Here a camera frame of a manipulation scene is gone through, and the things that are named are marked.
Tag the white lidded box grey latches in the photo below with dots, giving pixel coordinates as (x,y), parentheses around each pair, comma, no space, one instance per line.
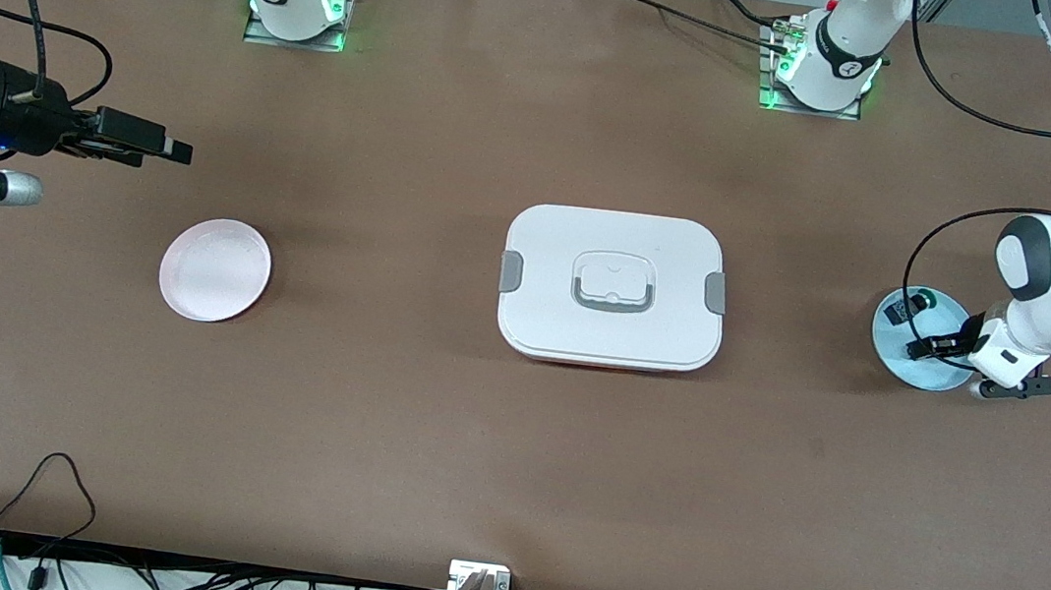
(609,339)

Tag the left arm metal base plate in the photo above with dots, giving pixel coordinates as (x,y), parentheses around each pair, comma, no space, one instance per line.
(804,110)

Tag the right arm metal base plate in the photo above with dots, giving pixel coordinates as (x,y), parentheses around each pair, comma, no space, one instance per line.
(263,38)

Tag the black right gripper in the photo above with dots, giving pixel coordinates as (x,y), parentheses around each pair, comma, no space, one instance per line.
(26,119)

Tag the light blue round plate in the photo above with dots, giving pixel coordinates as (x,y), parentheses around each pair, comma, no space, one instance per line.
(937,377)

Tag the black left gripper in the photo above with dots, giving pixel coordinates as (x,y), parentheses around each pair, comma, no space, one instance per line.
(957,340)

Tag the green push button switch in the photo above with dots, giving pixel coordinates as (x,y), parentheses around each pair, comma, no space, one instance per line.
(902,310)

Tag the small white metal bracket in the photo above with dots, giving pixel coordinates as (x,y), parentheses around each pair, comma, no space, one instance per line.
(464,570)

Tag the pink round plate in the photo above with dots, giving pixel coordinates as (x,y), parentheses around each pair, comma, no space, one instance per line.
(213,284)

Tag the orange push button switch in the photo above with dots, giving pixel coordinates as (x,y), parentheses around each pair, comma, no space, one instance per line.
(921,351)

